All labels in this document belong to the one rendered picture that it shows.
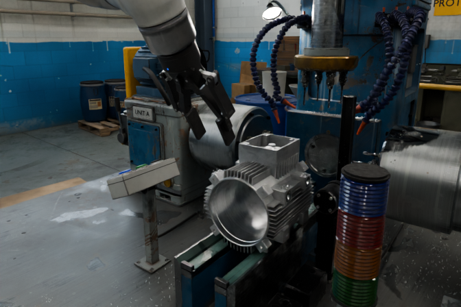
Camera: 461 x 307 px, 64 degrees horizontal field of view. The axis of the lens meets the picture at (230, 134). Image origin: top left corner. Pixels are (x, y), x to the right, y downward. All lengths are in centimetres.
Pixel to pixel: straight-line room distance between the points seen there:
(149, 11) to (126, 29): 662
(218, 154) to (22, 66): 540
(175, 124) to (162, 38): 66
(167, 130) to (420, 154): 79
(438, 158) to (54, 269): 98
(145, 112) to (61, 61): 531
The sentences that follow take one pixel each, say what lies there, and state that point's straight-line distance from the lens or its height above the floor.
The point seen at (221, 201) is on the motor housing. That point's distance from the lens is 89.
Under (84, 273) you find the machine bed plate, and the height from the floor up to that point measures 80.
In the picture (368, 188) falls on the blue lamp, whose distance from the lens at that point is 48.
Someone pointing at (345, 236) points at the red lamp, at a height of 113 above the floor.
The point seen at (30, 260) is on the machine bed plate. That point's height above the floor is 80.
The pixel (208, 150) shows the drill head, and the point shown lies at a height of 103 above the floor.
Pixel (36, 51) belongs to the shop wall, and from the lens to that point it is 646.
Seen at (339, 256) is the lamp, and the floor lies 110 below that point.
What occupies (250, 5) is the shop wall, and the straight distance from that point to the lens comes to 768.
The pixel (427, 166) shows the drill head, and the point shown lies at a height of 110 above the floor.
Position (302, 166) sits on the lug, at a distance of 91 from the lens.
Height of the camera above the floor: 138
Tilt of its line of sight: 15 degrees down
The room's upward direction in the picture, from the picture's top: straight up
